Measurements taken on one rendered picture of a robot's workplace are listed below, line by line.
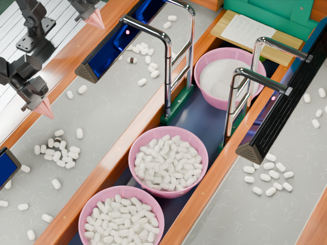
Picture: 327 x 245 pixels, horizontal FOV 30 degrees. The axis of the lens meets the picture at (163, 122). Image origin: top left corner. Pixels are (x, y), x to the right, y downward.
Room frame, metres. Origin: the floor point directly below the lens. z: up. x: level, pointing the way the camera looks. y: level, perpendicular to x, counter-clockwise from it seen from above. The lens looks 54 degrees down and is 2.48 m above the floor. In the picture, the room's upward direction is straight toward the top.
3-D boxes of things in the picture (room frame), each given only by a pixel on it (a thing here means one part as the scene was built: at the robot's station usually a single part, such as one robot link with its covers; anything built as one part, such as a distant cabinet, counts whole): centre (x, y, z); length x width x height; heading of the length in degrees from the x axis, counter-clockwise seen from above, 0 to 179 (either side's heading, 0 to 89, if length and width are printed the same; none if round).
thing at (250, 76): (1.24, -0.33, 0.90); 0.20 x 0.19 x 0.45; 149
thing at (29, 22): (1.78, 0.52, 0.77); 0.09 x 0.06 x 0.06; 157
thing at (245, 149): (1.20, -0.40, 1.08); 0.62 x 0.08 x 0.07; 149
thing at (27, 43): (1.78, 0.53, 0.71); 0.20 x 0.07 x 0.08; 152
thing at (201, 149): (1.11, -0.02, 0.72); 0.27 x 0.27 x 0.10
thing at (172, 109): (1.44, 0.02, 0.90); 0.20 x 0.19 x 0.45; 149
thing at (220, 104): (1.49, -0.25, 0.72); 0.27 x 0.27 x 0.10
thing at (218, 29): (1.68, -0.36, 0.77); 0.33 x 0.15 x 0.01; 59
